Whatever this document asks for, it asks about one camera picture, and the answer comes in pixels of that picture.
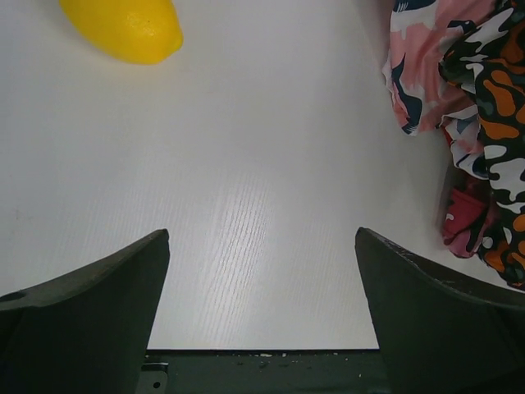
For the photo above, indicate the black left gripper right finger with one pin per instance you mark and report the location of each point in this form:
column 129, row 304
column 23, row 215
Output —
column 438, row 330

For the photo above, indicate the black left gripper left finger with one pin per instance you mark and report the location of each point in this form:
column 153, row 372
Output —
column 86, row 331

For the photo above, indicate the magenta pink patterned cloth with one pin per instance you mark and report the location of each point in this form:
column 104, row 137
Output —
column 469, row 212

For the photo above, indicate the pink navy floral cloth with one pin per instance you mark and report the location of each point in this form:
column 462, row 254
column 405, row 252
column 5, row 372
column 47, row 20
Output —
column 420, row 34

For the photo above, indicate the black orange patterned cloth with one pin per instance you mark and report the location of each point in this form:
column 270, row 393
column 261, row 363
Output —
column 487, row 64

